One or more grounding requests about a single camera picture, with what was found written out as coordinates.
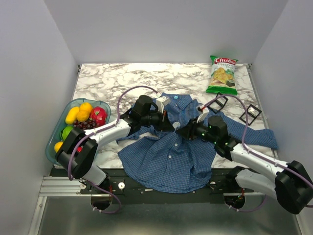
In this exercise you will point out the teal plastic fruit basket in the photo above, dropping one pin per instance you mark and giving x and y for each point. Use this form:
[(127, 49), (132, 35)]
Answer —
[(55, 136)]

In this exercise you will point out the green cassava chips bag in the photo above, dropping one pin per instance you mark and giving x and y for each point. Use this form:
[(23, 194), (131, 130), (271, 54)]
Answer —
[(222, 78)]

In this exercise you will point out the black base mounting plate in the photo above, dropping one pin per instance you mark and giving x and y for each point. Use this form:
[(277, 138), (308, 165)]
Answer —
[(131, 192)]

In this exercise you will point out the blue checked shirt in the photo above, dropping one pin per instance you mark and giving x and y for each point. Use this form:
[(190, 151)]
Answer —
[(166, 162)]

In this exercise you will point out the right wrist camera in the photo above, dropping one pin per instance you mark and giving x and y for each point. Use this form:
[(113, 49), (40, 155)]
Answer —
[(203, 112)]

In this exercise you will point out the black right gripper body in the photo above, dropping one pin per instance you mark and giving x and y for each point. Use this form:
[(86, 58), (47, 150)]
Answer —
[(202, 131)]

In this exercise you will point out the aluminium frame rail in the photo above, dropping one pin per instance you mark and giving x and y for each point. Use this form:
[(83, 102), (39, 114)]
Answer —
[(59, 187)]

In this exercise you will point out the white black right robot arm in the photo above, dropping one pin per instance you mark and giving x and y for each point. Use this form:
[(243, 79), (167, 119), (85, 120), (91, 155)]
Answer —
[(288, 183)]

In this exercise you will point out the dark purple grapes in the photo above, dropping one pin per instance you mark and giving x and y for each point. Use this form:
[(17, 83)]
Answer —
[(85, 125)]

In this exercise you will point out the yellow pear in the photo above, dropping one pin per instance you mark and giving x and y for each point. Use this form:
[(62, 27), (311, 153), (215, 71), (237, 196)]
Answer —
[(57, 146)]

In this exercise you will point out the yellow mango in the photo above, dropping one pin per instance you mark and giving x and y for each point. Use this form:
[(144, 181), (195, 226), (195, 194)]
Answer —
[(71, 116)]

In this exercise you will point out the orange fruit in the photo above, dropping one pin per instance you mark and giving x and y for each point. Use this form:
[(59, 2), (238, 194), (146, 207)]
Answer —
[(86, 107), (82, 115)]

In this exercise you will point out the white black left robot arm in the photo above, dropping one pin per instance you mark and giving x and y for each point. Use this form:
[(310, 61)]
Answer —
[(80, 165)]

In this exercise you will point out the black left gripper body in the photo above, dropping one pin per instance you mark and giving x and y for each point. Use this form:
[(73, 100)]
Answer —
[(155, 119)]

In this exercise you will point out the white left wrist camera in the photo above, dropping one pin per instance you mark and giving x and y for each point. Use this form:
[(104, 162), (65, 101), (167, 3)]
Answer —
[(161, 102)]

